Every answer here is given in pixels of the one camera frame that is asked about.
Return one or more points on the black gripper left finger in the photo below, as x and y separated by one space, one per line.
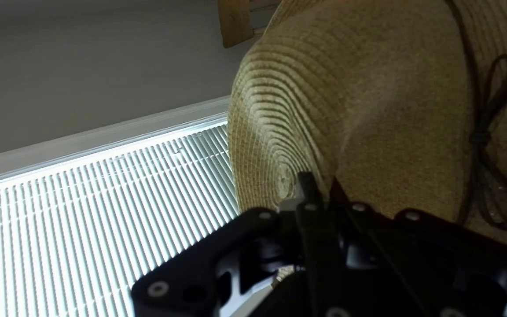
230 264

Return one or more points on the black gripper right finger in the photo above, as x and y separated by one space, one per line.
431 269

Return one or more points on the tan straw hat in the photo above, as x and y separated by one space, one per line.
371 105

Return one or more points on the white window blinds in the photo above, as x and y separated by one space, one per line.
89 234

